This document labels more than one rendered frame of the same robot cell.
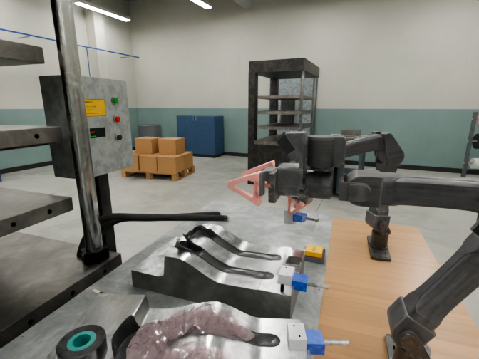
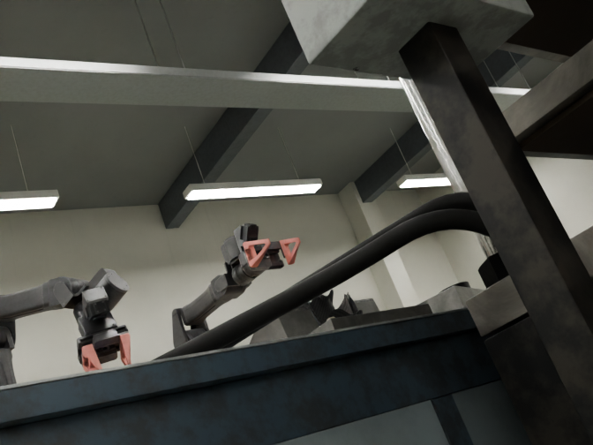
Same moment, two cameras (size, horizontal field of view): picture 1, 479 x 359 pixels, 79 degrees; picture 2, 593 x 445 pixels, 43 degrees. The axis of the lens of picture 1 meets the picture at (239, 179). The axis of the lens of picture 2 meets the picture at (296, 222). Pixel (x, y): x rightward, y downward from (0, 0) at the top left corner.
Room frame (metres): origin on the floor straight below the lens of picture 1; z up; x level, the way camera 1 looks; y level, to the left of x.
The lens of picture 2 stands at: (2.18, 0.80, 0.57)
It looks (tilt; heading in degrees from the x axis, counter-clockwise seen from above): 21 degrees up; 205
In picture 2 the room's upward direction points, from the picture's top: 22 degrees counter-clockwise
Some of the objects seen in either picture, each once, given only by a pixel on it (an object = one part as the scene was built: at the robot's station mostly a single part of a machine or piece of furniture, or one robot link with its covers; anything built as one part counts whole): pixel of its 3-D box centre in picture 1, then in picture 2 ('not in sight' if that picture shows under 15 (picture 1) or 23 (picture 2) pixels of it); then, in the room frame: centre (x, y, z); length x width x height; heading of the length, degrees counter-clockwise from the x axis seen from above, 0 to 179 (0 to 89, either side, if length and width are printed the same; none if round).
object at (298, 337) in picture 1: (318, 342); not in sight; (0.53, -0.17, 0.85); 0.13 x 0.05 x 0.05; 87
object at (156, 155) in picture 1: (158, 156); not in sight; (5.77, 1.63, 0.37); 1.20 x 0.82 x 0.74; 73
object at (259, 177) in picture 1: (251, 184); (284, 248); (0.58, -0.02, 1.20); 0.09 x 0.07 x 0.07; 71
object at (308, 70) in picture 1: (286, 124); not in sight; (5.52, -0.89, 1.03); 1.54 x 0.94 x 2.06; 155
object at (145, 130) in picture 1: (150, 142); not in sight; (7.63, 2.32, 0.44); 0.59 x 0.59 x 0.88
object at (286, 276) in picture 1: (303, 282); not in sight; (0.70, -0.17, 0.89); 0.13 x 0.05 x 0.05; 70
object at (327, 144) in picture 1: (338, 166); (235, 264); (0.56, -0.19, 1.24); 0.12 x 0.09 x 0.12; 71
